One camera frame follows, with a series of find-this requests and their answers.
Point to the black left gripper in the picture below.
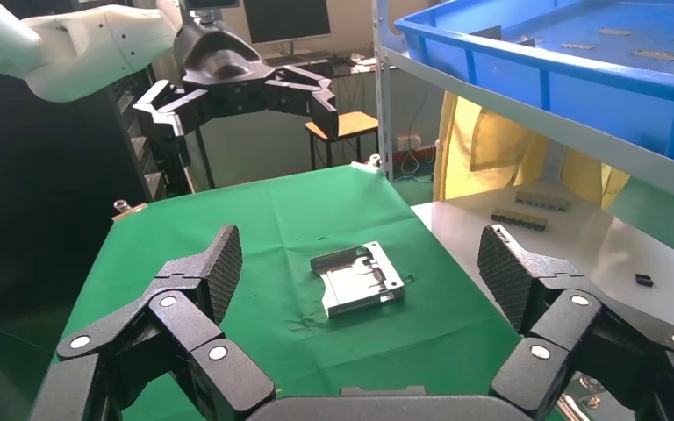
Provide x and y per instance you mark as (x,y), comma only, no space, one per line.
(220,55)

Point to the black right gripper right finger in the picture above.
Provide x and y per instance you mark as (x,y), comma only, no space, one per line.
(558,325)

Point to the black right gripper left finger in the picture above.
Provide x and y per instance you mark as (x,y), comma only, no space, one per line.
(186,325)

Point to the stamped sheet metal bracket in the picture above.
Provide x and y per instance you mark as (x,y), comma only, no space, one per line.
(354,285)

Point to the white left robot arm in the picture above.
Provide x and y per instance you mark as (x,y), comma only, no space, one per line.
(81,46)

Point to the black keyboard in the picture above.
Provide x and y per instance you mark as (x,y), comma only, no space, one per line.
(302,58)

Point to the small black clip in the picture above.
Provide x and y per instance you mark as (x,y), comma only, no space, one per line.
(644,280)

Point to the black computer monitor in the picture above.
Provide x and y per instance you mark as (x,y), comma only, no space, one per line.
(287,20)

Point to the green table cloth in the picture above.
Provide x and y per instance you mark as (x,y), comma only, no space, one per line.
(255,221)

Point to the black drawer cabinet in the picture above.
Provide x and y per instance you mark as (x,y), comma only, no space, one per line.
(139,145)

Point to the dark ridged metal strip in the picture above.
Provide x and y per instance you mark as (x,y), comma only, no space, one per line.
(542,201)
(519,219)

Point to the wooden stool black legs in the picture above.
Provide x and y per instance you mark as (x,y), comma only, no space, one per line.
(360,122)

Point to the white metal shelf rack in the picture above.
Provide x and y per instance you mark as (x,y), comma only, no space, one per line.
(546,131)

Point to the black robot torso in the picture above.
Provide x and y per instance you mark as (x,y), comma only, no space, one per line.
(23,203)

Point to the blue plastic bin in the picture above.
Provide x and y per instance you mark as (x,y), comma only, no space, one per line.
(604,99)

